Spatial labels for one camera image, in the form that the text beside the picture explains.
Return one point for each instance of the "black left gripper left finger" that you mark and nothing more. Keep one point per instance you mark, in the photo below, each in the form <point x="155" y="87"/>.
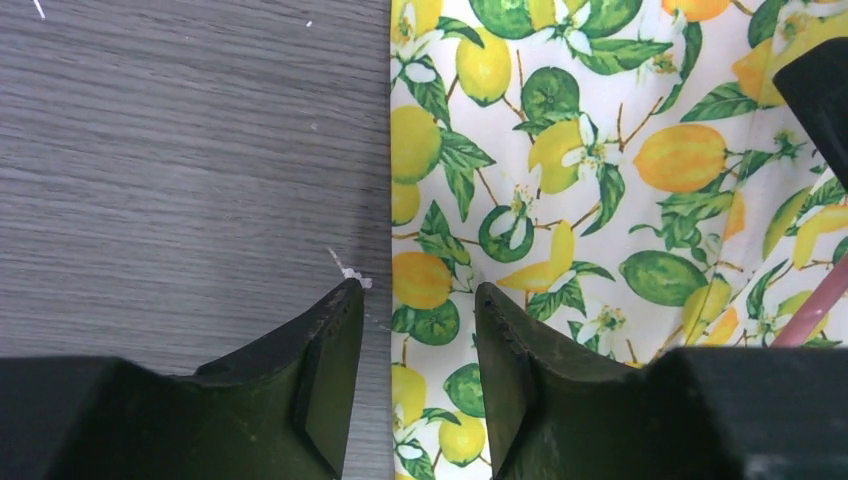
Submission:
<point x="277" y="408"/>

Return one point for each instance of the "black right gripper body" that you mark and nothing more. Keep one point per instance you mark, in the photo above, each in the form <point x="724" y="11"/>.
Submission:
<point x="814" y="87"/>

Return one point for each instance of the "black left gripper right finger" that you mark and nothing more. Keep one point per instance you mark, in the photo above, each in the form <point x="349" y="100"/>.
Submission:
<point x="557" y="410"/>

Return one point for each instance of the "lemon print skirt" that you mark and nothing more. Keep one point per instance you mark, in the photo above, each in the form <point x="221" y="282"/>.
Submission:
<point x="626" y="171"/>

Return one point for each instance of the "thin pink wire hanger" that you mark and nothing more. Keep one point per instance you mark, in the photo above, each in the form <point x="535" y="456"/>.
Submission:
<point x="813" y="310"/>

